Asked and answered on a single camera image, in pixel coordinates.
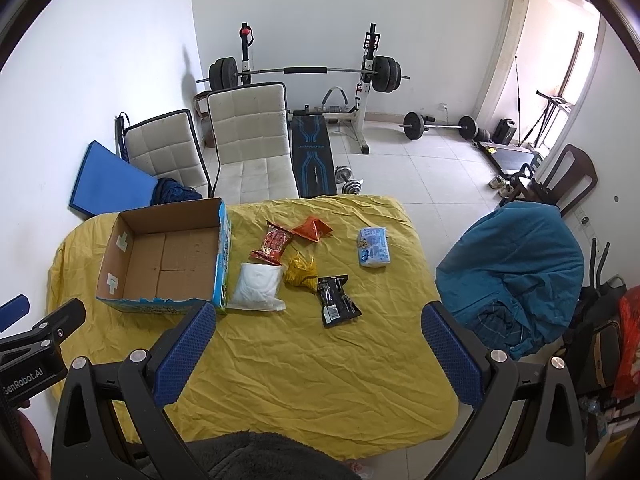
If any white soft pouch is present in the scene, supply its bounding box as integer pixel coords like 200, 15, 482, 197
228, 262, 285, 312

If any black snack packet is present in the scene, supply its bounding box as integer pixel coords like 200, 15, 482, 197
317, 274, 362, 328

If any light blue tissue pack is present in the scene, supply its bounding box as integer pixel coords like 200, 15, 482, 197
357, 226, 390, 268

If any yellow snack packet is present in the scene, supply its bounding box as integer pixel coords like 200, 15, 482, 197
284, 252, 319, 292

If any red snack packet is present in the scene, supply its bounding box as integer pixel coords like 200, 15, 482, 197
250, 221, 294, 266

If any orange snack packet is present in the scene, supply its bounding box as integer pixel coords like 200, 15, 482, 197
291, 216, 333, 243

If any black backpack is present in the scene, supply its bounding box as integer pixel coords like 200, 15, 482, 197
564, 238, 629, 401

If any red orange bag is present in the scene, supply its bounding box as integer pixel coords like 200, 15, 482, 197
613, 286, 640, 400

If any teal cloth covered chair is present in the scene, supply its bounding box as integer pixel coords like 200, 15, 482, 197
435, 202, 585, 360

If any blue foam mat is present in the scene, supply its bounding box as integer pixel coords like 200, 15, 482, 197
70, 141, 157, 217

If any open cardboard box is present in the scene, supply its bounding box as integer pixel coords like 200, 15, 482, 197
96, 197, 231, 314

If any dark blue knitted cloth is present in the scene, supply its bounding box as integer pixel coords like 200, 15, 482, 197
150, 178, 203, 206

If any yellow tablecloth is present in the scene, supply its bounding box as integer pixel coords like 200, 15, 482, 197
46, 194, 460, 463

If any white padded chair left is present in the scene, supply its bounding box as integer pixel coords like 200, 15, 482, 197
122, 108, 213, 198

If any white padded chair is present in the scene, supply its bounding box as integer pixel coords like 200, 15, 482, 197
122, 108, 213, 198
207, 82, 298, 205

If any dark wooden chair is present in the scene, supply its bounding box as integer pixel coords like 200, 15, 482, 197
499, 144, 598, 218

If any black treadmill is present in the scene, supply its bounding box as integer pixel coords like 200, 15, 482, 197
475, 142, 538, 179

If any white padded chair near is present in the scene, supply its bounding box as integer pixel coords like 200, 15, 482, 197
207, 82, 298, 205

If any black tripod stand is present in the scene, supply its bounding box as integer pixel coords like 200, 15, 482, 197
518, 90, 574, 151

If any chrome dumbbell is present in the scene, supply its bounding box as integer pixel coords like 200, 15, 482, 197
334, 166, 363, 195

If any barbell on floor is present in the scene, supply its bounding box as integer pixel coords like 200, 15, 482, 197
401, 112, 478, 140

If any barbell on rack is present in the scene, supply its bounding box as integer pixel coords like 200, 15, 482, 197
196, 55, 410, 93

